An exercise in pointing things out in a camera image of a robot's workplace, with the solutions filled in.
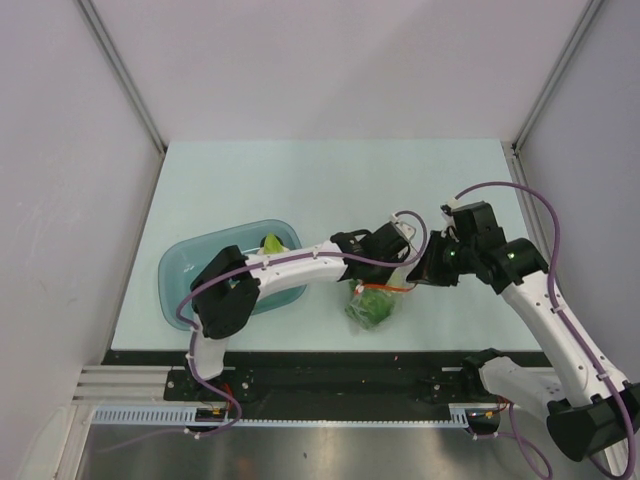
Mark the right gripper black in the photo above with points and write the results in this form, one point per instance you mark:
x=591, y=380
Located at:
x=428, y=270

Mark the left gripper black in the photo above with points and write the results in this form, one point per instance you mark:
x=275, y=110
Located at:
x=381, y=278

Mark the clear zip top bag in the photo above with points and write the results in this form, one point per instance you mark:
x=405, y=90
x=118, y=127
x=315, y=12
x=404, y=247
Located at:
x=377, y=300

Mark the fake green lettuce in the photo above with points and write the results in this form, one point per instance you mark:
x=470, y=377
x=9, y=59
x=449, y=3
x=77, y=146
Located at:
x=375, y=302

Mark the fake white cauliflower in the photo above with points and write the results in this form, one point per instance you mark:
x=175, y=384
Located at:
x=271, y=244

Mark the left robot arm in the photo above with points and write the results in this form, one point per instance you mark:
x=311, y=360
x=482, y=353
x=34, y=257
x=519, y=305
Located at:
x=224, y=295

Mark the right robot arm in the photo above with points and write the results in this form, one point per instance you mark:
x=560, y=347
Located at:
x=592, y=405

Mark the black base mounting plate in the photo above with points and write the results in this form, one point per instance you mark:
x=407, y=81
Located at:
x=432, y=377

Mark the teal plastic container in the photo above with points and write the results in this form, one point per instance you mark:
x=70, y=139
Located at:
x=184, y=261

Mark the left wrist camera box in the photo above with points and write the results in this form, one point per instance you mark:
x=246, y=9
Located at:
x=406, y=230

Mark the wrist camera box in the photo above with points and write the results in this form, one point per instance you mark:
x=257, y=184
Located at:
x=447, y=209
x=406, y=230

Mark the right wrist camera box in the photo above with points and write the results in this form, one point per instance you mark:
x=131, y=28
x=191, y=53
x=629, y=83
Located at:
x=447, y=209

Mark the right aluminium frame post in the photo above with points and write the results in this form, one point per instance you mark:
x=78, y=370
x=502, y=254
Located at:
x=569, y=51

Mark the aluminium frame post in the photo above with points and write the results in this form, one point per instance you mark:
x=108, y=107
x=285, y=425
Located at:
x=116, y=64
x=569, y=51

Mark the left aluminium frame post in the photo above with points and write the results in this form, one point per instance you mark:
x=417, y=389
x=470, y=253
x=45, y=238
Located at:
x=116, y=64

